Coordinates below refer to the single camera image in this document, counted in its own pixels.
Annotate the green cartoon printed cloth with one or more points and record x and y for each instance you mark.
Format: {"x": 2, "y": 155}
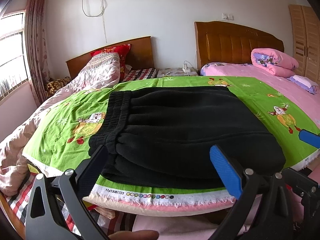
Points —
{"x": 70, "y": 110}

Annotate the barred window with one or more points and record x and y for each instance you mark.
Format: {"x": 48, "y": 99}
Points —
{"x": 12, "y": 55}

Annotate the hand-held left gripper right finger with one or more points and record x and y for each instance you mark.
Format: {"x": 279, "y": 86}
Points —
{"x": 225, "y": 172}

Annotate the red patterned pillow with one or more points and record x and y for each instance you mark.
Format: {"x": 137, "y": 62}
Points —
{"x": 122, "y": 52}

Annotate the purple pillow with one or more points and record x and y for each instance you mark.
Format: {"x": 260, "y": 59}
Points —
{"x": 312, "y": 88}

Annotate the black pants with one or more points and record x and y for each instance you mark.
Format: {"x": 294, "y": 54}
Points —
{"x": 180, "y": 130}

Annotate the white power strip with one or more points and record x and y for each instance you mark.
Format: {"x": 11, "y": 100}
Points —
{"x": 185, "y": 68}

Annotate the large padded wooden headboard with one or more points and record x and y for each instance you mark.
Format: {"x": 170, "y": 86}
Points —
{"x": 230, "y": 45}

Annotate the nightstand with floral cover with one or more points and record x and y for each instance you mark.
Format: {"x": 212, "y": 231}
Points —
{"x": 175, "y": 73}

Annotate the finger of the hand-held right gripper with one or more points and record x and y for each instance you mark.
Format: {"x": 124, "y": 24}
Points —
{"x": 310, "y": 138}
{"x": 300, "y": 180}

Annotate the light wooden wardrobe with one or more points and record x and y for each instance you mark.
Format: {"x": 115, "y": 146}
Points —
{"x": 307, "y": 42}

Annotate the white folded towel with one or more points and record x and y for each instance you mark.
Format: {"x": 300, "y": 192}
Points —
{"x": 302, "y": 80}

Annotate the leopard print blanket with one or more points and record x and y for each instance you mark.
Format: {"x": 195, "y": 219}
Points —
{"x": 56, "y": 85}

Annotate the person's left hand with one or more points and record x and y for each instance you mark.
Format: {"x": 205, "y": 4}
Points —
{"x": 137, "y": 236}

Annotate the folded pink quilt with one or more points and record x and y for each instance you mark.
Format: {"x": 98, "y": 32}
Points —
{"x": 277, "y": 63}

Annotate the white wall socket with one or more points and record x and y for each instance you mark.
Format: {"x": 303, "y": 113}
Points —
{"x": 228, "y": 17}

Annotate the small plain wooden headboard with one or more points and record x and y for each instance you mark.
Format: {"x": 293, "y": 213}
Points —
{"x": 140, "y": 52}

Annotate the pink floral quilt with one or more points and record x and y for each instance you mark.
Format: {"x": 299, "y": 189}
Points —
{"x": 95, "y": 72}

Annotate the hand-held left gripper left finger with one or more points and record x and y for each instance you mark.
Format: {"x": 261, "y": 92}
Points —
{"x": 91, "y": 172}

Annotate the pink bed sheet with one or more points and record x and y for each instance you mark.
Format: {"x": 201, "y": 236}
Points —
{"x": 282, "y": 90}

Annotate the plaid bed sheet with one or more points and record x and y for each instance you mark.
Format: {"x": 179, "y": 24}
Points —
{"x": 142, "y": 73}

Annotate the pink floral curtain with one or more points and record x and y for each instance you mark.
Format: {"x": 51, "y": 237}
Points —
{"x": 36, "y": 42}

